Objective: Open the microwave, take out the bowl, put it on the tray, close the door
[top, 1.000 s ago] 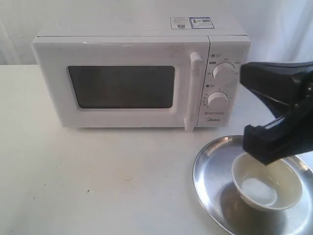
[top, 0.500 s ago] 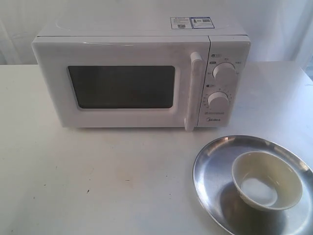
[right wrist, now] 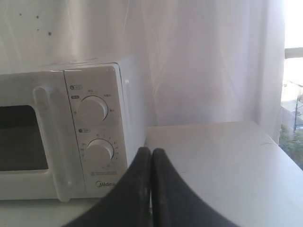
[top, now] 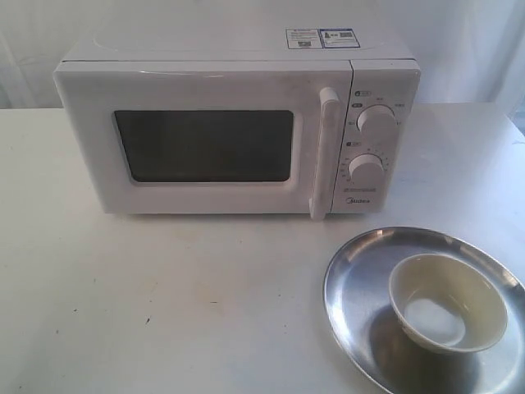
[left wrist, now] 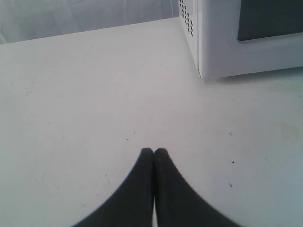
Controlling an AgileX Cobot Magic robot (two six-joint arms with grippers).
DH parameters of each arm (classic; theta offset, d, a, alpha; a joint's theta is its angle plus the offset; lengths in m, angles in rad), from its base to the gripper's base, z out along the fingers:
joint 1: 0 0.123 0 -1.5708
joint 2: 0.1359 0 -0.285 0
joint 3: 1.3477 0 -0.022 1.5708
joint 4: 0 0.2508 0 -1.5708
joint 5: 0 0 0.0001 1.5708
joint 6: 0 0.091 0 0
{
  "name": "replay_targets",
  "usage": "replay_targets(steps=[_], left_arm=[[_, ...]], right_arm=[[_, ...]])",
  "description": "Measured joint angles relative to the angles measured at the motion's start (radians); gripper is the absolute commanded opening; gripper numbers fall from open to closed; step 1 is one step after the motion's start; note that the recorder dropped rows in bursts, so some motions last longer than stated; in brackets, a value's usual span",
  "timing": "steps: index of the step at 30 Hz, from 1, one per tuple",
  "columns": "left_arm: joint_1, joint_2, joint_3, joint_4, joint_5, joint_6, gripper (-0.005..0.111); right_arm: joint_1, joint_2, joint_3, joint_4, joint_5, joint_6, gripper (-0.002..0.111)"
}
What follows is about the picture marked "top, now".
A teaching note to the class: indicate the white microwave door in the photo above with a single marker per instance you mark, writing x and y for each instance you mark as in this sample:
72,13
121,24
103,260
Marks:
209,137

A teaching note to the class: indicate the white microwave oven body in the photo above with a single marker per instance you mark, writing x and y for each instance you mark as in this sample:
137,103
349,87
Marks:
384,75

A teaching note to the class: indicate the blue label sticker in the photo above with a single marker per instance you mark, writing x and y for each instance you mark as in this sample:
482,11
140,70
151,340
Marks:
339,38

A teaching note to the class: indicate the upper white microwave knob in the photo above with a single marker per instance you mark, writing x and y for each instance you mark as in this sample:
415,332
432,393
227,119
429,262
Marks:
377,118

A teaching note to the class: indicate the lower white microwave knob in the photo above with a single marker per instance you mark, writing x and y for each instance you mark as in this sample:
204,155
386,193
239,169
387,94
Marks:
366,170

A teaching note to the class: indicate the round stainless steel tray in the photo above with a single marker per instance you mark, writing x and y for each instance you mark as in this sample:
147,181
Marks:
365,327

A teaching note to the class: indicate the cream ceramic bowl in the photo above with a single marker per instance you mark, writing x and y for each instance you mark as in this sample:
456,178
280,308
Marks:
445,305

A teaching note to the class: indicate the white microwave knob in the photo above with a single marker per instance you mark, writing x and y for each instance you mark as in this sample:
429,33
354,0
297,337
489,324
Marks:
366,170
377,118

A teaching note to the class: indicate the white label sticker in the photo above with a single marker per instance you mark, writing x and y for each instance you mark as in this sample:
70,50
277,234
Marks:
303,39

